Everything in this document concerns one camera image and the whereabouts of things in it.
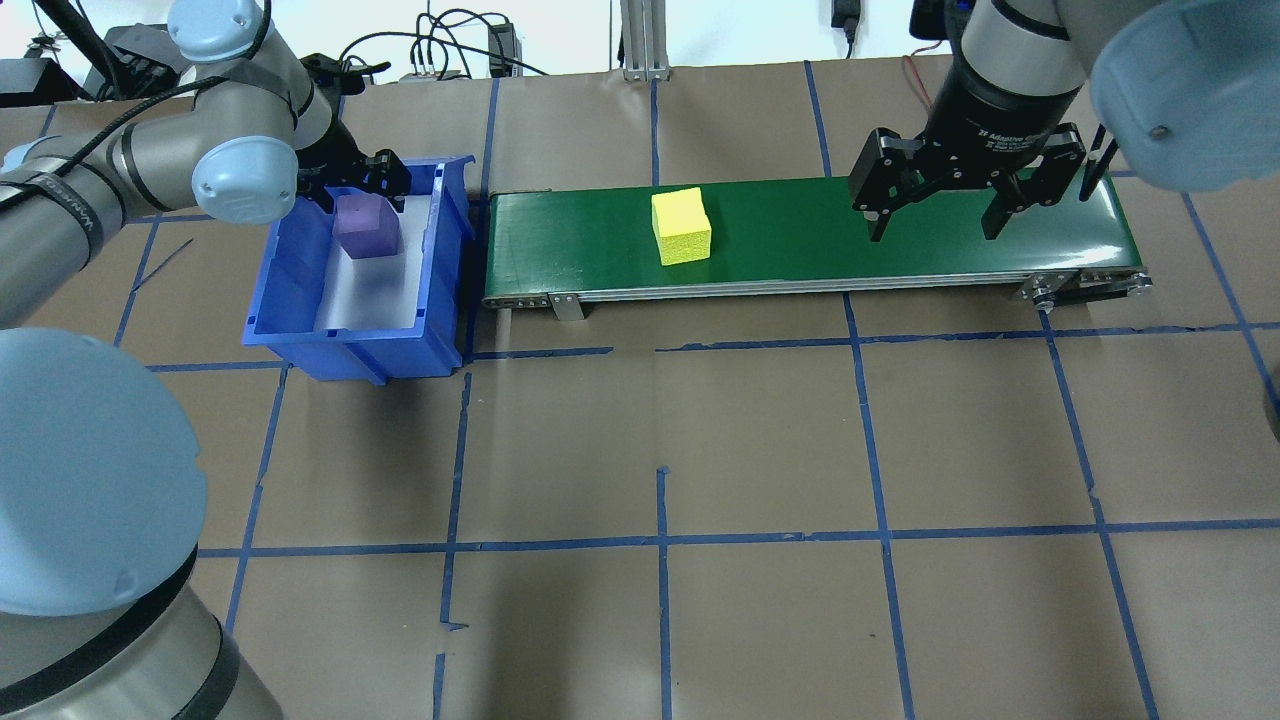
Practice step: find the purple foam cube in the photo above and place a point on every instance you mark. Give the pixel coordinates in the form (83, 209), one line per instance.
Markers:
(365, 228)

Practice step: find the yellow foam cube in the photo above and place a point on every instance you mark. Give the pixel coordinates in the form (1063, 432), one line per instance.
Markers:
(682, 225)

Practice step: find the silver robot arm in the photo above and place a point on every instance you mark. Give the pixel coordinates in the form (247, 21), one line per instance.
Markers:
(1180, 90)
(150, 160)

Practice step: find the green conveyor belt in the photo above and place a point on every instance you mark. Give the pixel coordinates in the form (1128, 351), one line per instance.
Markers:
(850, 230)

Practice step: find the white foam pad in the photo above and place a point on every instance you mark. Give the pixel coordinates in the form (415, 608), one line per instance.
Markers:
(370, 295)

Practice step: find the black power adapter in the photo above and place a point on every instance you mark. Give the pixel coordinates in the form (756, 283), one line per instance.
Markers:
(845, 18)
(501, 48)

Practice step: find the blue plastic storage bin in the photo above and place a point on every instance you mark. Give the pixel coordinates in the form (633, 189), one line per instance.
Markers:
(340, 357)

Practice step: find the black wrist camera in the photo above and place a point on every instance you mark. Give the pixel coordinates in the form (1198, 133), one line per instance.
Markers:
(930, 18)
(345, 75)

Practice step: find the aluminium extrusion post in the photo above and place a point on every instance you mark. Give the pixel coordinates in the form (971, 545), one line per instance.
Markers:
(645, 40)

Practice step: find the black camera stand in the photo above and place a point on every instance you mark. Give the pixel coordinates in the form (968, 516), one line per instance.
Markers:
(40, 82)

